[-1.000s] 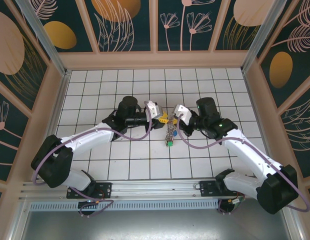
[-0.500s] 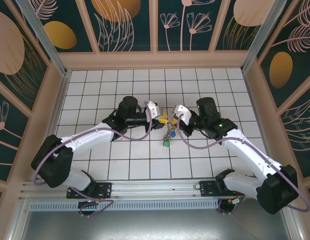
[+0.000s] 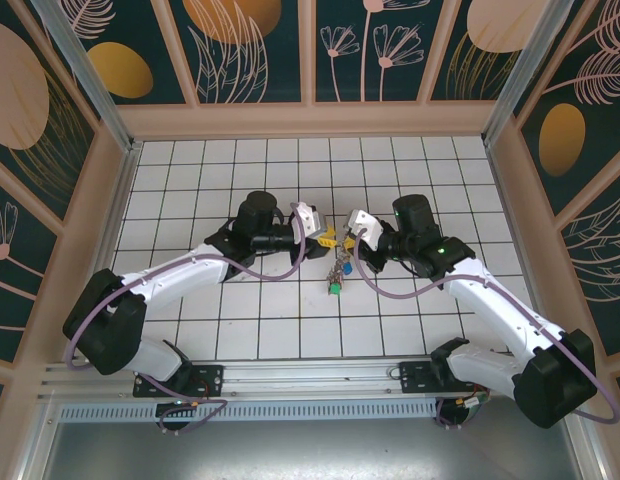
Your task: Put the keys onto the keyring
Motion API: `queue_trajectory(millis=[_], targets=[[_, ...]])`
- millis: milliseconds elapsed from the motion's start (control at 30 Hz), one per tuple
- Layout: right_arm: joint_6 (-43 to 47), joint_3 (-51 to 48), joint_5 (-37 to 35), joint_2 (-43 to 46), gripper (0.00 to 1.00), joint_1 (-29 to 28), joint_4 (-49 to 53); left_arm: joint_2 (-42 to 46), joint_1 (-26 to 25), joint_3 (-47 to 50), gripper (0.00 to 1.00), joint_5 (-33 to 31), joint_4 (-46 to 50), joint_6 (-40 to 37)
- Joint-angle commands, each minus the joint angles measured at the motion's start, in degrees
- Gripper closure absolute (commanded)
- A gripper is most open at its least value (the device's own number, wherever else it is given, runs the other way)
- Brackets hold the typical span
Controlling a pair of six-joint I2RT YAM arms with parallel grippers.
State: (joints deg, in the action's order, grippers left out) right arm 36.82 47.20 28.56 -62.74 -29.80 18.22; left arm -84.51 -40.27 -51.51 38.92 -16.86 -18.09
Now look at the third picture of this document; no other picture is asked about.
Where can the grey metal panel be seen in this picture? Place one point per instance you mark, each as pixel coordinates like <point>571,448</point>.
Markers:
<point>290,450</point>

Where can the aluminium corner post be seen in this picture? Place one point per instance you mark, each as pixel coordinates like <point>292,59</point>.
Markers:
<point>520,70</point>
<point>90,75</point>

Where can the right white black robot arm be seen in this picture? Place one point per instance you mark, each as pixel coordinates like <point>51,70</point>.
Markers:
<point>495,305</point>

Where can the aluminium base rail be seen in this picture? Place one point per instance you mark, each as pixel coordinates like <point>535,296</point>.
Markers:
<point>310,375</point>

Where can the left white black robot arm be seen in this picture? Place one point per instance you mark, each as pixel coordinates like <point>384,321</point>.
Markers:
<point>175,275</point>

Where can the green key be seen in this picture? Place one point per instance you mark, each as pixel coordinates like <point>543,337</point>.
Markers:
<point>334,289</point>

